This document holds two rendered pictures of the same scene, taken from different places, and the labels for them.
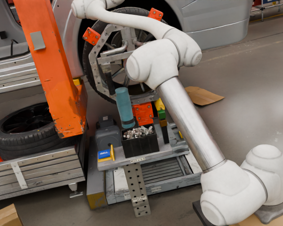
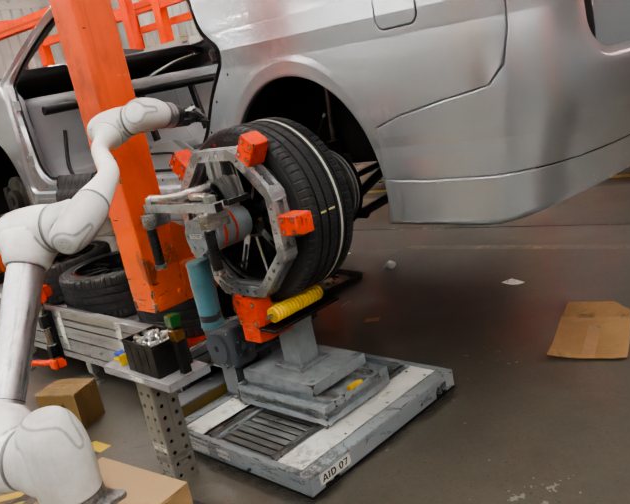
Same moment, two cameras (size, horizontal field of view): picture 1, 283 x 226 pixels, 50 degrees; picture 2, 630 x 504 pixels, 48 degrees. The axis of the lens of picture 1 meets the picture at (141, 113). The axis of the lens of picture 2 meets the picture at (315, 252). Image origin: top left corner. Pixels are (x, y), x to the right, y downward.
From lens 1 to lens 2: 217 cm
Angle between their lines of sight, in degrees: 48
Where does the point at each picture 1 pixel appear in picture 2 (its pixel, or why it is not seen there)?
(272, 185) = (11, 466)
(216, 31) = (446, 188)
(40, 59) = not seen: hidden behind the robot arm
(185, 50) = (50, 229)
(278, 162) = (25, 436)
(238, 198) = not seen: outside the picture
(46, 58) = not seen: hidden behind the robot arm
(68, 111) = (138, 272)
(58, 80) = (123, 222)
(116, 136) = (225, 338)
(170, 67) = (13, 247)
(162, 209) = (194, 488)
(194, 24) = (402, 165)
